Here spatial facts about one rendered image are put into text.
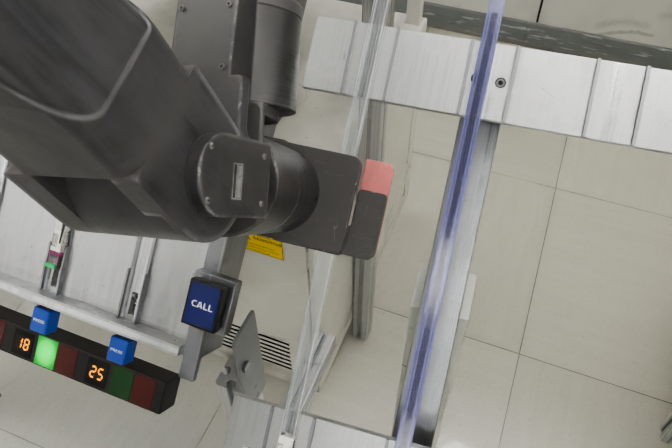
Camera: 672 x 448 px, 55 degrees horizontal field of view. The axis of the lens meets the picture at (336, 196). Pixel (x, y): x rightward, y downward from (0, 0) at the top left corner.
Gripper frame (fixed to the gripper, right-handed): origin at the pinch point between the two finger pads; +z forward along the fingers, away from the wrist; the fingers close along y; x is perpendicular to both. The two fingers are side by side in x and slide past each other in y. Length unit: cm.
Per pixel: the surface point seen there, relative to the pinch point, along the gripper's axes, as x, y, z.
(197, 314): 14.9, 11.6, 13.4
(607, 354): 23, -55, 112
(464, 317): 8.7, -15.1, 14.6
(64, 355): 25.8, 29.9, 21.3
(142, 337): 19.8, 18.5, 16.7
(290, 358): 35, 13, 79
